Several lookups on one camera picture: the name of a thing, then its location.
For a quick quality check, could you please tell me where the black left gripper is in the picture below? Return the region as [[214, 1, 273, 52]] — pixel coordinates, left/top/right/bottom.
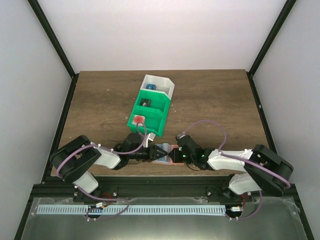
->
[[128, 144, 168, 163]]

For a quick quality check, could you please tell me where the blue credit card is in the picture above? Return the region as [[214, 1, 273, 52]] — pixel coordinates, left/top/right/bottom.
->
[[154, 143, 172, 165]]

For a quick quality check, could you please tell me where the green front plastic bin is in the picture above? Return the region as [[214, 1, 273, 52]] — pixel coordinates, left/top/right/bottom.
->
[[127, 106, 167, 137]]

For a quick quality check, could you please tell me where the green plastic bin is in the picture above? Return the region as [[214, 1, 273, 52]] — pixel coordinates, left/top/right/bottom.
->
[[127, 106, 167, 137], [134, 89, 171, 119]]

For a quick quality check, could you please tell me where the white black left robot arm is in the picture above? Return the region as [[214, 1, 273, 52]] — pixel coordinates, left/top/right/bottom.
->
[[49, 133, 172, 202]]

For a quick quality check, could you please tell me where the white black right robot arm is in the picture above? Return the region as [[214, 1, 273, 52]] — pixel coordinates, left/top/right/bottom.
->
[[168, 135, 294, 202]]

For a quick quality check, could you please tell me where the red white card stack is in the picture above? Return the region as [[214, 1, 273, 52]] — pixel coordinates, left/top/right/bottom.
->
[[132, 115, 146, 125]]

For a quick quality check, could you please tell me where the black VIP card stack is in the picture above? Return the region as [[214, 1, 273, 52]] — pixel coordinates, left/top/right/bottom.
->
[[139, 98, 152, 107]]

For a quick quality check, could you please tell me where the blue card stack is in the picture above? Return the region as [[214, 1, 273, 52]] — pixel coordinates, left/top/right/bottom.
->
[[145, 83, 157, 90]]

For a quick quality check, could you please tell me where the green middle plastic bin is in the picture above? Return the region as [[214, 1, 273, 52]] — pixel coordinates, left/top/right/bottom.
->
[[134, 89, 171, 119]]

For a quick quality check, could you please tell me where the white plastic bin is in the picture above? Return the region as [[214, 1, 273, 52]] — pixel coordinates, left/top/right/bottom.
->
[[140, 74, 175, 100]]

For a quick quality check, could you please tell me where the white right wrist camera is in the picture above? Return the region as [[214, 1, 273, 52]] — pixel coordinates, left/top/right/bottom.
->
[[175, 134, 185, 141]]

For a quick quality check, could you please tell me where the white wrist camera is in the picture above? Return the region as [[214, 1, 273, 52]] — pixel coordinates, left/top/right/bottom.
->
[[143, 132, 156, 148], [175, 134, 185, 141]]

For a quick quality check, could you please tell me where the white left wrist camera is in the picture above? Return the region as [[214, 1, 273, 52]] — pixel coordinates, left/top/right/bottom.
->
[[143, 132, 156, 148]]

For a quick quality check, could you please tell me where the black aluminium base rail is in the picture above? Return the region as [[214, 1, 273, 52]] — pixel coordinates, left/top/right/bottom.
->
[[32, 176, 296, 203]]

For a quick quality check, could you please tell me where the light blue slotted cable duct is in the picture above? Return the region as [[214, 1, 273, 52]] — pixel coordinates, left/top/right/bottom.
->
[[36, 204, 226, 216]]

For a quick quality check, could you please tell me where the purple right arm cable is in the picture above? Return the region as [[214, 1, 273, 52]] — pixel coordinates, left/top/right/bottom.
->
[[183, 120, 292, 221]]

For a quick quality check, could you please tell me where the black right frame post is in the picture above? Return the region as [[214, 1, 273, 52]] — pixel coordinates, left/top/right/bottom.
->
[[248, 0, 297, 76]]

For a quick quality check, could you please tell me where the black frame post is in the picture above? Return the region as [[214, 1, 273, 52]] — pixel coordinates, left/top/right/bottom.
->
[[248, 0, 297, 76], [26, 0, 77, 78]]

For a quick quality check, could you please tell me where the black left frame post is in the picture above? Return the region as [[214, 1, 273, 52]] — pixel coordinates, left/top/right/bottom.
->
[[26, 0, 77, 78]]

